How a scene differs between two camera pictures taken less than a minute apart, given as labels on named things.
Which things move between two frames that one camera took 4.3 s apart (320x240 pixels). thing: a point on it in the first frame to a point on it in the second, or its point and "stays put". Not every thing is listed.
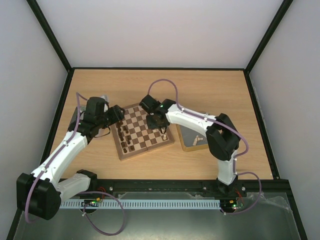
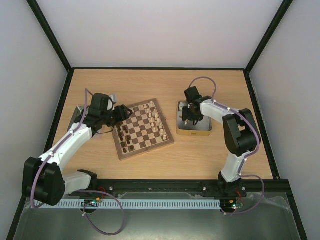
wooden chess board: (132, 136) stays put
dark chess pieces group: (122, 131) stays put
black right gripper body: (155, 122) to (189, 114)
